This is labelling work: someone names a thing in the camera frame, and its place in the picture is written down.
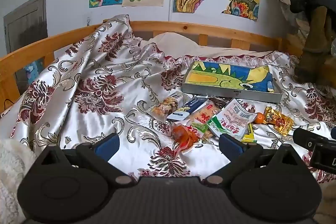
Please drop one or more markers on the green stick snack packet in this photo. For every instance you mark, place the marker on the green stick snack packet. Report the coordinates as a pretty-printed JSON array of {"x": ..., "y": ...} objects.
[{"x": 196, "y": 126}]

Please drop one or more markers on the tangerine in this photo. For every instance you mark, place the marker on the tangerine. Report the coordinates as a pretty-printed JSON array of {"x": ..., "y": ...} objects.
[{"x": 259, "y": 118}]

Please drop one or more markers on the crayon drawing sheet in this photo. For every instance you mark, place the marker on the crayon drawing sheet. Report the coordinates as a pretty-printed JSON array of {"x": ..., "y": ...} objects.
[{"x": 228, "y": 77}]

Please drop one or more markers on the yellow snack packet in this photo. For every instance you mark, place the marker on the yellow snack packet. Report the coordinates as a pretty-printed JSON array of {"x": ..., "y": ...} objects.
[{"x": 249, "y": 133}]

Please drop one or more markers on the white fluffy cloth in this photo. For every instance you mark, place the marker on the white fluffy cloth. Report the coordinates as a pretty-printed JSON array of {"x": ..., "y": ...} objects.
[{"x": 11, "y": 176}]

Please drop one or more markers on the floral satin blanket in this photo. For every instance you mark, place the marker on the floral satin blanket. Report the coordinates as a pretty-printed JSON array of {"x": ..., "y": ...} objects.
[{"x": 99, "y": 98}]

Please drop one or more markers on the gold snack packet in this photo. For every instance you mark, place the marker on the gold snack packet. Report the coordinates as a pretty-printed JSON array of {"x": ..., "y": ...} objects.
[{"x": 278, "y": 120}]

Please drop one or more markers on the blue and white snack packet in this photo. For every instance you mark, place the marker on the blue and white snack packet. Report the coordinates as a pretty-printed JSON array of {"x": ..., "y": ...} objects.
[{"x": 189, "y": 106}]

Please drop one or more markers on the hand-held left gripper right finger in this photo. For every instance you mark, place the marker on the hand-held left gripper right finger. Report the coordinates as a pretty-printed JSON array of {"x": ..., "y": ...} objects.
[{"x": 231, "y": 145}]

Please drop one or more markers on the wooden bed frame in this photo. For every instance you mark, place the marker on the wooden bed frame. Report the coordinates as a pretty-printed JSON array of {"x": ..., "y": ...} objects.
[{"x": 39, "y": 44}]

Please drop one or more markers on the brown garment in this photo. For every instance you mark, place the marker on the brown garment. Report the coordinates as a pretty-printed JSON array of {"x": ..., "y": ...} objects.
[{"x": 315, "y": 43}]

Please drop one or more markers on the mixed nut bar packet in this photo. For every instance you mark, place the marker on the mixed nut bar packet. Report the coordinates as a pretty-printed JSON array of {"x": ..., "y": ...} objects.
[{"x": 164, "y": 107}]

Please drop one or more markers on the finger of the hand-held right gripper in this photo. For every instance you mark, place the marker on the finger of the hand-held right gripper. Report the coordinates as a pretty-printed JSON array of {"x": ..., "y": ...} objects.
[{"x": 307, "y": 138}]

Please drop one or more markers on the red orange snack packet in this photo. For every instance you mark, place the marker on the red orange snack packet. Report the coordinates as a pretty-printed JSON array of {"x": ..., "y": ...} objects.
[{"x": 183, "y": 134}]

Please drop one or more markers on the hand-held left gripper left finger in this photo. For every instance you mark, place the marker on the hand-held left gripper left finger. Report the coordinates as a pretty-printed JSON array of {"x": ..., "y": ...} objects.
[{"x": 107, "y": 144}]

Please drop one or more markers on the white snack packet green label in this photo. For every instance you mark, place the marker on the white snack packet green label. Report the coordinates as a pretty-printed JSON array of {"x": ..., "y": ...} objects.
[{"x": 231, "y": 119}]

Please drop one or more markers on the cream bed sheet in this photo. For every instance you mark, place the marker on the cream bed sheet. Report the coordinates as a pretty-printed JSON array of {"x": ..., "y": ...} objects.
[{"x": 183, "y": 41}]

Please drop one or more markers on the orange rice cracker packet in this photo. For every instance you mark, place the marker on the orange rice cracker packet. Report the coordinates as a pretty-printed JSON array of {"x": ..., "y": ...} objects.
[{"x": 203, "y": 114}]

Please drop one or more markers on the grey tray box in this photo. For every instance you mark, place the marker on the grey tray box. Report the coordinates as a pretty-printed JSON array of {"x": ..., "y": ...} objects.
[{"x": 231, "y": 94}]

